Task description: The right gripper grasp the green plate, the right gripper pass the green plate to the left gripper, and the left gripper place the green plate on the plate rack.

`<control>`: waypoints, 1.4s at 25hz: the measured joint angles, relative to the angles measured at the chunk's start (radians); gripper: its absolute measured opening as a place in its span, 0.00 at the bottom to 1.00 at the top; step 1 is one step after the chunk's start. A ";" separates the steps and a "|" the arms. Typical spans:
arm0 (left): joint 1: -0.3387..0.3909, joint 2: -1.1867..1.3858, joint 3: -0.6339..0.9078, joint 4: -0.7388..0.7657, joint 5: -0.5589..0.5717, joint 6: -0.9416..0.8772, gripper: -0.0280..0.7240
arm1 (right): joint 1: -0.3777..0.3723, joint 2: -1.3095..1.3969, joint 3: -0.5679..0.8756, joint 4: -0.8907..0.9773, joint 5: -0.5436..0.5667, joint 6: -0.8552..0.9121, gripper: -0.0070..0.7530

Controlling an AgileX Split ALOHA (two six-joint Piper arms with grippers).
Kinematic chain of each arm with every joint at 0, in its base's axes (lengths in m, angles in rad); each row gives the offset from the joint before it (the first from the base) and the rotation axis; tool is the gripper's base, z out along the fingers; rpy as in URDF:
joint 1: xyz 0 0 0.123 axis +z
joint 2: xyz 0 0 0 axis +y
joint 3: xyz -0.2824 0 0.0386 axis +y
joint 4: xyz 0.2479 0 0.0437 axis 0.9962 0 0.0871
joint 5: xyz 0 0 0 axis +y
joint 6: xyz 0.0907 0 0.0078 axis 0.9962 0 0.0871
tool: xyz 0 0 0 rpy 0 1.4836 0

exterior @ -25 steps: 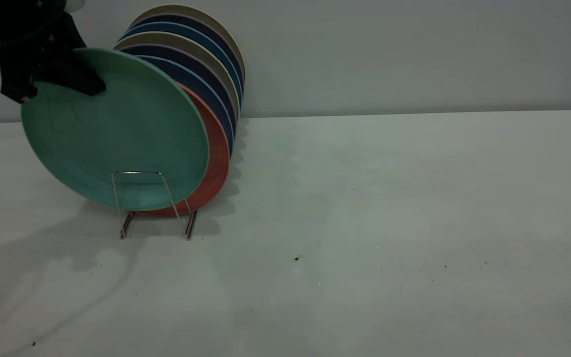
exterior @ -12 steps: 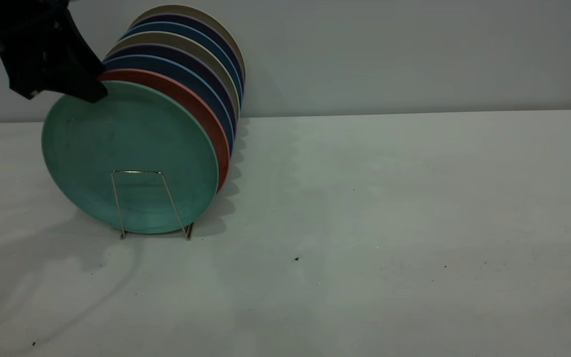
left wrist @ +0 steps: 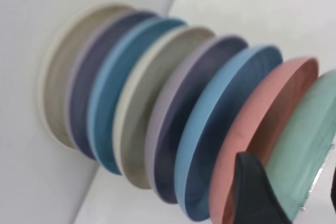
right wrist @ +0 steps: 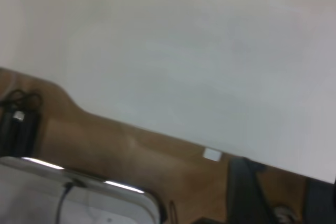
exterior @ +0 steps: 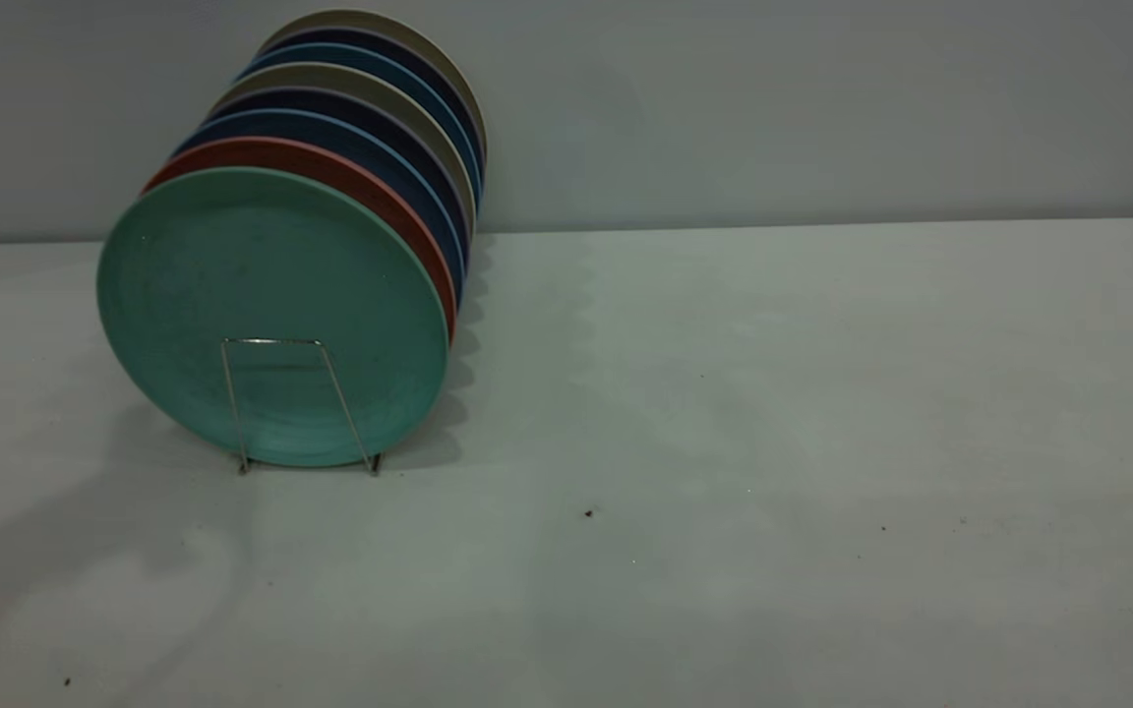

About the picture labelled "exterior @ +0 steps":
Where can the green round plate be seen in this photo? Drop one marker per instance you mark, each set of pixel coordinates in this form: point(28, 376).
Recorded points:
point(271, 315)

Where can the red round plate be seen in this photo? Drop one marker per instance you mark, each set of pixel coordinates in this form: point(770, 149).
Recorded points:
point(370, 192)

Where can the blue round plate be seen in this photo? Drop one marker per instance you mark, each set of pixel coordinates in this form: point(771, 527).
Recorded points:
point(380, 157)
point(409, 77)

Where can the beige round plate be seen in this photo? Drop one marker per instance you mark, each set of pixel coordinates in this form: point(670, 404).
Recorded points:
point(399, 98)
point(429, 44)

